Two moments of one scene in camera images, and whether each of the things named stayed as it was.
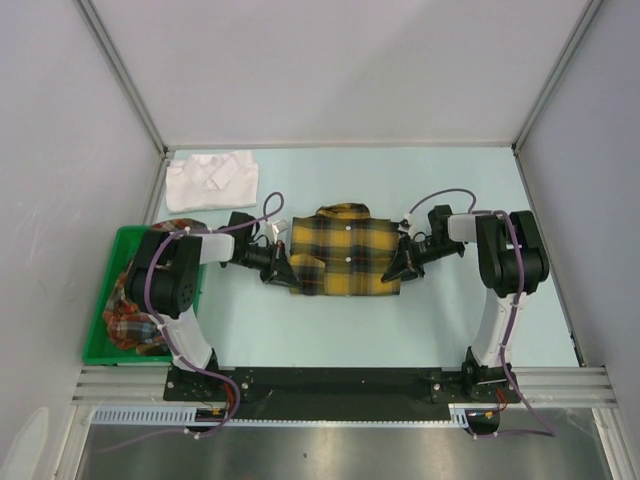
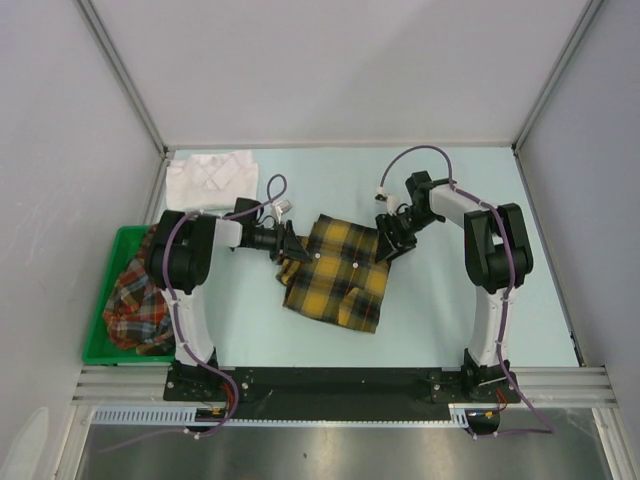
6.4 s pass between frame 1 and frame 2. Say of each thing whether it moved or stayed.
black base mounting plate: stayed
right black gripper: moved
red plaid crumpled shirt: stayed
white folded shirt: stayed
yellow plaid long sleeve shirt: moved
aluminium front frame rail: stayed
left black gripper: moved
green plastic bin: stayed
